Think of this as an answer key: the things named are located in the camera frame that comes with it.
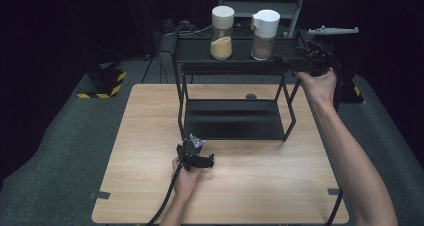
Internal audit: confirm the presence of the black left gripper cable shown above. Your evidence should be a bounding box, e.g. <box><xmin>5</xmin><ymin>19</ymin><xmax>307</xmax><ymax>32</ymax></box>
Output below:
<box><xmin>145</xmin><ymin>160</ymin><xmax>185</xmax><ymax>226</ymax></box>

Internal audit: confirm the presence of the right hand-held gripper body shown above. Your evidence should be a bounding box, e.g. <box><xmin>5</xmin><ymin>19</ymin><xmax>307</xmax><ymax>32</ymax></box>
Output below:
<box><xmin>296</xmin><ymin>25</ymin><xmax>360</xmax><ymax>78</ymax></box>

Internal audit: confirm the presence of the person's right hand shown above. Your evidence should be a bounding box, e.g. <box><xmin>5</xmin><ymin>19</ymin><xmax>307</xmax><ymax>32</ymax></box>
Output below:
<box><xmin>293</xmin><ymin>67</ymin><xmax>338</xmax><ymax>108</ymax></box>

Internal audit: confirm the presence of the bundle of floor cables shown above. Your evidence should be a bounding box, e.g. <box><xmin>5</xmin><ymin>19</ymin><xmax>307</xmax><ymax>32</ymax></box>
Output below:
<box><xmin>161</xmin><ymin>17</ymin><xmax>214</xmax><ymax>39</ymax></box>

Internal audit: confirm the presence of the yellow spice jar white lid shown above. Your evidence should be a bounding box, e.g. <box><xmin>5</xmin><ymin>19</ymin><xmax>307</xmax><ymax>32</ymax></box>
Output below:
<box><xmin>209</xmin><ymin>5</ymin><xmax>236</xmax><ymax>61</ymax></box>

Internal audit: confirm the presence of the person's left hand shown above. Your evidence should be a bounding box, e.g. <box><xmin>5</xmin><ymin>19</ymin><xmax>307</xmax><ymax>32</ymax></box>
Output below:
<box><xmin>171</xmin><ymin>156</ymin><xmax>203</xmax><ymax>201</ymax></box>

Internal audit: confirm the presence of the black metal two-tier rack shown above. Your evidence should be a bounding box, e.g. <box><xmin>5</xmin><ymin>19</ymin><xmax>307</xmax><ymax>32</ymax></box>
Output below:
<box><xmin>171</xmin><ymin>27</ymin><xmax>314</xmax><ymax>143</ymax></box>

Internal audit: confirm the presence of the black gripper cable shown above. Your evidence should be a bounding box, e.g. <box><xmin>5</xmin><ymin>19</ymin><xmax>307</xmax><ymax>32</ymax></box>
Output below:
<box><xmin>145</xmin><ymin>160</ymin><xmax>185</xmax><ymax>226</ymax></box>
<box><xmin>324</xmin><ymin>54</ymin><xmax>346</xmax><ymax>226</ymax></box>

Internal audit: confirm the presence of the brown spice jar white lid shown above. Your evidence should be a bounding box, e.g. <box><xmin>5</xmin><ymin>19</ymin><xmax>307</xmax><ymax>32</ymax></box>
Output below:
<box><xmin>250</xmin><ymin>9</ymin><xmax>281</xmax><ymax>61</ymax></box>

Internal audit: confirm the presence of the yellow black striped stand base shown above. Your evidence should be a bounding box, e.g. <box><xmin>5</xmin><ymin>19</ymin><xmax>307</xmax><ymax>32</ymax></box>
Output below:
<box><xmin>339</xmin><ymin>73</ymin><xmax>366</xmax><ymax>105</ymax></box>
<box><xmin>76</xmin><ymin>63</ymin><xmax>128</xmax><ymax>100</ymax></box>

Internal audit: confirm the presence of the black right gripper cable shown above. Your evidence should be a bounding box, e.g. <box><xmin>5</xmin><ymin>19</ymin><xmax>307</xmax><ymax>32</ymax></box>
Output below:
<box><xmin>324</xmin><ymin>54</ymin><xmax>346</xmax><ymax>226</ymax></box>

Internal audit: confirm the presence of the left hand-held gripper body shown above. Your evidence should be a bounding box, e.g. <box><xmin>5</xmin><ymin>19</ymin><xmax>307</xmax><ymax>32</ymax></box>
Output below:
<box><xmin>175</xmin><ymin>133</ymin><xmax>206</xmax><ymax>172</ymax></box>

